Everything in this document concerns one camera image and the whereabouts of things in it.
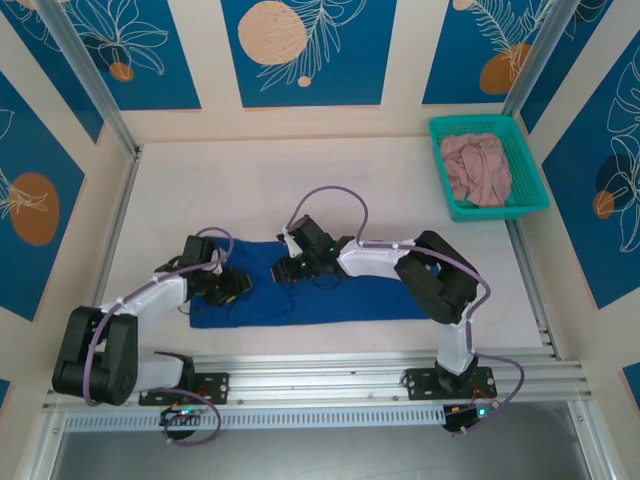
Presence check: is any thin black wire loop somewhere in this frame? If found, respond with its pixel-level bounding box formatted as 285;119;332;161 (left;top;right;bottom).
309;273;345;292

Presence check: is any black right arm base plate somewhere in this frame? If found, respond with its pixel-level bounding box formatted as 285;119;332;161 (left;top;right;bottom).
402;367;499;401

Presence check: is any aluminium mounting rail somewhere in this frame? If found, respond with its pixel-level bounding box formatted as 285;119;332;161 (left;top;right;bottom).
42;352;594;412

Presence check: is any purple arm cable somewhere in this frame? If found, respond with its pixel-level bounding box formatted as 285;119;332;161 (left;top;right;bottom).
287;185;526;436
82;227;236;446

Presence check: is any blue t-shirt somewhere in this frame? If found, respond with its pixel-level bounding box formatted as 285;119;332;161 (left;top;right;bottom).
188;238;441;330

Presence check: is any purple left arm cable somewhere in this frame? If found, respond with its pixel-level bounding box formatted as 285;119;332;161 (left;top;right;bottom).
82;227;236;446

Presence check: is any aluminium frame leg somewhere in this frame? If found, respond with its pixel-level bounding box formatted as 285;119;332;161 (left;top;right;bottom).
567;399;626;480
14;409;66;480

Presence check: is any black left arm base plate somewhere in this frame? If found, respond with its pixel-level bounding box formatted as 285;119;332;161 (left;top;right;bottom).
138;372;232;406

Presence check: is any pink crumpled cloth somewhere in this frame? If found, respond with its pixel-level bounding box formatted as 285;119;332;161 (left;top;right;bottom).
438;132;515;209

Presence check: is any grey slotted cable duct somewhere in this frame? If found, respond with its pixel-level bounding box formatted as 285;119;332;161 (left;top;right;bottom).
62;404;449;432

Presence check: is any aluminium corner post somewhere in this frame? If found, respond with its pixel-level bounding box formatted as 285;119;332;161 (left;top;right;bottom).
35;0;144;162
501;0;586;121

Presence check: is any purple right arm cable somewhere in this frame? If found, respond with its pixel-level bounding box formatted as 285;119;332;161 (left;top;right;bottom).
287;185;526;436

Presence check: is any teal plastic mesh basket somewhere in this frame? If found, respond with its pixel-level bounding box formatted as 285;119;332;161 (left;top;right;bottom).
428;114;551;223

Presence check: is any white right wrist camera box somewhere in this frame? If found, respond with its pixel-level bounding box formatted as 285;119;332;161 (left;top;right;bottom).
276;227;304;259

